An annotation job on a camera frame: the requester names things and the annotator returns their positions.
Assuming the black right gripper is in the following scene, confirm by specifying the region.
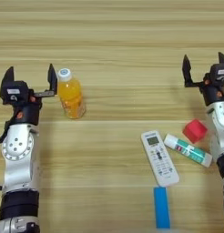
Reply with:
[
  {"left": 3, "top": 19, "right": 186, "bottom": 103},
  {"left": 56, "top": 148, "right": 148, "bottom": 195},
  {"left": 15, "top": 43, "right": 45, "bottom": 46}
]
[{"left": 181, "top": 51, "right": 224, "bottom": 107}]

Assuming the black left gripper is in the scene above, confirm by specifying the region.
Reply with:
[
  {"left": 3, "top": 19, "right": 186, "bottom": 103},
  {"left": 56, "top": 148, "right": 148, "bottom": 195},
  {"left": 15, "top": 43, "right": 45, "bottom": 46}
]
[{"left": 0, "top": 63, "right": 59, "bottom": 127}]

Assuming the orange juice bottle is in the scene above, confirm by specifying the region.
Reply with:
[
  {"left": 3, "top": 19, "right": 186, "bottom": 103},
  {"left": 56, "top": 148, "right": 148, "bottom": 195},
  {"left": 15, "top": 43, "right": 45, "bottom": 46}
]
[{"left": 56, "top": 67, "right": 87, "bottom": 120}]

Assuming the white green glue stick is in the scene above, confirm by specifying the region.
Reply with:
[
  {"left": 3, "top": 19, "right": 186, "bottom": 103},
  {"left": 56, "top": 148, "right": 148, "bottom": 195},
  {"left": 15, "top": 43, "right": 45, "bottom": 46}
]
[{"left": 163, "top": 133, "right": 214, "bottom": 168}]

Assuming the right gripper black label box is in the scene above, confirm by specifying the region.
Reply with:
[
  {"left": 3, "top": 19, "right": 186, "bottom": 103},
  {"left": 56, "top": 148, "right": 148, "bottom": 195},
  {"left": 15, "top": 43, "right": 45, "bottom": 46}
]
[{"left": 209, "top": 62, "right": 224, "bottom": 86}]

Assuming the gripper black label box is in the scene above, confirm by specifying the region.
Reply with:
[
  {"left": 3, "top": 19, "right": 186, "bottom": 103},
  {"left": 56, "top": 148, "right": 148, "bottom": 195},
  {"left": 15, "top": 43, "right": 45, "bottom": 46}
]
[
  {"left": 209, "top": 62, "right": 224, "bottom": 86},
  {"left": 0, "top": 79, "right": 31, "bottom": 106}
]

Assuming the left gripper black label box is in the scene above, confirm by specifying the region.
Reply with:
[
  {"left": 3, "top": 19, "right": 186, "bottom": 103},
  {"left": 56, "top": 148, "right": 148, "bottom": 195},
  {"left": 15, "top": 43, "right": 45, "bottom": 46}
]
[{"left": 0, "top": 79, "right": 31, "bottom": 106}]

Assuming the red cube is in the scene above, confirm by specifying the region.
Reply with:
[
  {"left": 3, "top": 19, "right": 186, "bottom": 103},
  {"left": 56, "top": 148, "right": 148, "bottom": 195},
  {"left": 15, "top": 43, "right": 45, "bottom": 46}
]
[{"left": 181, "top": 117, "right": 209, "bottom": 145}]

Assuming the white remote control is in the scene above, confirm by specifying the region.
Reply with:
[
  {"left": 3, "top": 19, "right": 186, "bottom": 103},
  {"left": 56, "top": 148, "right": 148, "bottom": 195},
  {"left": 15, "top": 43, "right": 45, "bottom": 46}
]
[{"left": 139, "top": 129, "right": 180, "bottom": 187}]

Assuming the blue rectangular block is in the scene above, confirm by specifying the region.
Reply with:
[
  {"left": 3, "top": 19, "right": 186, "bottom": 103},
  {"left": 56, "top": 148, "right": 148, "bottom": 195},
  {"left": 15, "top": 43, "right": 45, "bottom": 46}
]
[{"left": 152, "top": 186, "right": 171, "bottom": 229}]

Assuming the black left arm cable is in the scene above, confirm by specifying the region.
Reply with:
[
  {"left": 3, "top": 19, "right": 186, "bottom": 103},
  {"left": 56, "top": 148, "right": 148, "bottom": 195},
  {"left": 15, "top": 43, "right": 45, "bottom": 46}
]
[{"left": 0, "top": 120, "right": 12, "bottom": 147}]

